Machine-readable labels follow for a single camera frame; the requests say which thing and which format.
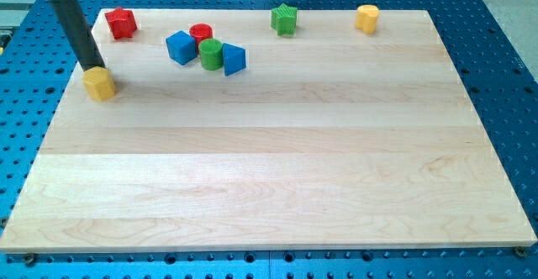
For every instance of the yellow hexagon block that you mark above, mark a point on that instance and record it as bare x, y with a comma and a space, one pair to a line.
99, 84

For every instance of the light wooden board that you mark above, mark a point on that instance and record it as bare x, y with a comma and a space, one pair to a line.
330, 139

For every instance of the green cylinder block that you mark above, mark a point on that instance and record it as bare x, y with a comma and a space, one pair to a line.
211, 54

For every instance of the green star block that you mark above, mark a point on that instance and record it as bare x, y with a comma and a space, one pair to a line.
284, 19

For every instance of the blue triangle block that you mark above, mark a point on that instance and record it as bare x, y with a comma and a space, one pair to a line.
234, 59

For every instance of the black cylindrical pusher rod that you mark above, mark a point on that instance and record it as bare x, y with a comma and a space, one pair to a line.
78, 33

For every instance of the yellow heart block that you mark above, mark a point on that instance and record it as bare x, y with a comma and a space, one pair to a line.
366, 18

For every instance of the blue cube block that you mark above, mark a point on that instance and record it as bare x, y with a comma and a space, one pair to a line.
181, 47

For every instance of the red star block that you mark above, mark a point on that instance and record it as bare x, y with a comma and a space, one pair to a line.
121, 23

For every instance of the red cylinder block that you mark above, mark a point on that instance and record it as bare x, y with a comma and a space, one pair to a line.
201, 32

